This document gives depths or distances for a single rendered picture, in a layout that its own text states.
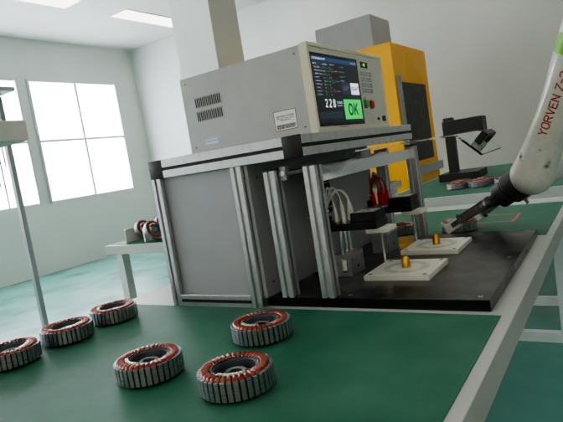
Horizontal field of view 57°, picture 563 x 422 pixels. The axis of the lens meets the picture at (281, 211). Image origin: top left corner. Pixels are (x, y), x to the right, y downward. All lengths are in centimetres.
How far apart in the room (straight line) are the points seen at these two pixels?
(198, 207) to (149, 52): 813
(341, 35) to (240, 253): 439
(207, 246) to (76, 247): 711
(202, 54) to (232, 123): 412
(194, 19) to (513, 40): 347
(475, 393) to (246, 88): 87
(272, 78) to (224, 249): 41
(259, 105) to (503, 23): 549
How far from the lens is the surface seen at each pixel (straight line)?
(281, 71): 124
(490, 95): 657
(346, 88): 135
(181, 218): 130
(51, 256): 810
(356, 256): 128
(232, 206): 119
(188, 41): 554
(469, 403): 70
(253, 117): 128
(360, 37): 535
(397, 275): 117
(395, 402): 71
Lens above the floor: 107
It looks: 6 degrees down
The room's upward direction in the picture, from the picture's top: 9 degrees counter-clockwise
